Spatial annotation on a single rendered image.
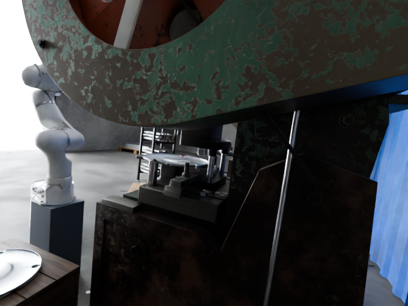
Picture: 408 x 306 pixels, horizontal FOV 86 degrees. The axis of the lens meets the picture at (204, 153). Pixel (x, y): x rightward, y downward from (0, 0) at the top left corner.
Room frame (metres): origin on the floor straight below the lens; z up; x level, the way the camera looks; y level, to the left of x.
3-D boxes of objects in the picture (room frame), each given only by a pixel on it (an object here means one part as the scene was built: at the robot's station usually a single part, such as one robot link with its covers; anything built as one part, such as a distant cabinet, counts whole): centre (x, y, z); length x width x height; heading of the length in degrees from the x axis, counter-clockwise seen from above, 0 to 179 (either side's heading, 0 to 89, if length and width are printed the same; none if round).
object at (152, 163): (0.80, 0.18, 0.75); 0.03 x 0.03 x 0.10; 69
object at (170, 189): (0.76, 0.06, 0.76); 0.17 x 0.06 x 0.10; 159
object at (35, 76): (1.14, 0.85, 1.13); 0.18 x 0.16 x 0.19; 72
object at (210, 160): (0.82, -0.03, 0.81); 0.02 x 0.02 x 0.14
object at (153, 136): (3.45, 0.75, 0.47); 0.46 x 0.43 x 0.95; 49
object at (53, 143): (1.12, 0.77, 0.71); 0.18 x 0.11 x 0.25; 165
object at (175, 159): (0.96, 0.12, 0.78); 0.29 x 0.29 x 0.01
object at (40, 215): (1.15, 0.76, 0.23); 0.18 x 0.18 x 0.45; 65
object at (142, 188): (0.91, 0.00, 0.68); 0.45 x 0.30 x 0.06; 159
